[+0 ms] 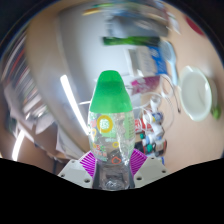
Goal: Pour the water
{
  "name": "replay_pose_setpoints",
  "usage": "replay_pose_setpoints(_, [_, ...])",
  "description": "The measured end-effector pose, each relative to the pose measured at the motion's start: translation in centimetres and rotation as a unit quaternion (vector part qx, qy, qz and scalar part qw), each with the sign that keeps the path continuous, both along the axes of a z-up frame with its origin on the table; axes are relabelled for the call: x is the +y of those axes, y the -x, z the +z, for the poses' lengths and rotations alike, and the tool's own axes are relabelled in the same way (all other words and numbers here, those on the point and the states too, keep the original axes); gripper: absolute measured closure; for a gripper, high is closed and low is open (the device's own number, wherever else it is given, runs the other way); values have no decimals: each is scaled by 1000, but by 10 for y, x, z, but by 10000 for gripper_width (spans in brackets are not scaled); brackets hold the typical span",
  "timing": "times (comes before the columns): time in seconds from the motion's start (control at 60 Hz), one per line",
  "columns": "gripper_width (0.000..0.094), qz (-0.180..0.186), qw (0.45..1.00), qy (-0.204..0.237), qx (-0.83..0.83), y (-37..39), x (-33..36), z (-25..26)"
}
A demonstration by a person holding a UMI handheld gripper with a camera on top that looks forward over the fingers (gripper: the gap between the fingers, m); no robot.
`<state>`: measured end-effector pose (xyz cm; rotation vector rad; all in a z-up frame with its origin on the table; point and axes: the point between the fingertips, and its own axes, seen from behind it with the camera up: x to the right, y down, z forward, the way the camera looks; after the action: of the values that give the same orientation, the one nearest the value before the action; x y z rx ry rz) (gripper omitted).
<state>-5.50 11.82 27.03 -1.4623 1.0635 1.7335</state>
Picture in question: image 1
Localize ceiling light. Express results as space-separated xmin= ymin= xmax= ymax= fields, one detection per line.
xmin=11 ymin=129 xmax=26 ymax=162

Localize red and white container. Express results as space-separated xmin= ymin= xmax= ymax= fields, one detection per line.
xmin=134 ymin=117 xmax=151 ymax=133

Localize white mug with green handle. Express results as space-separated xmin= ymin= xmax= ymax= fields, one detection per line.
xmin=177 ymin=65 xmax=222 ymax=122

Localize grey water bottle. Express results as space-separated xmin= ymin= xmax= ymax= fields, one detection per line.
xmin=108 ymin=14 xmax=169 ymax=36

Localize pale blue handheld brush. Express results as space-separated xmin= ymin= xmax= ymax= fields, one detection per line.
xmin=161 ymin=40 xmax=180 ymax=86

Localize white light bar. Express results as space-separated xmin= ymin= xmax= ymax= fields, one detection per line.
xmin=59 ymin=74 xmax=90 ymax=136

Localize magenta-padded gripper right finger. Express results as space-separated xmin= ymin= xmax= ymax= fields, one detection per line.
xmin=128 ymin=148 xmax=169 ymax=189

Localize magenta box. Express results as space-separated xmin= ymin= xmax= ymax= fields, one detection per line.
xmin=130 ymin=75 xmax=162 ymax=95

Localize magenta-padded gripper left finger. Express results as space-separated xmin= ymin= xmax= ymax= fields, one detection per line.
xmin=57 ymin=149 xmax=99 ymax=190

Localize clear bottle with green cap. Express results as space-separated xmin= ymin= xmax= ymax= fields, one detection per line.
xmin=87 ymin=69 xmax=136 ymax=192

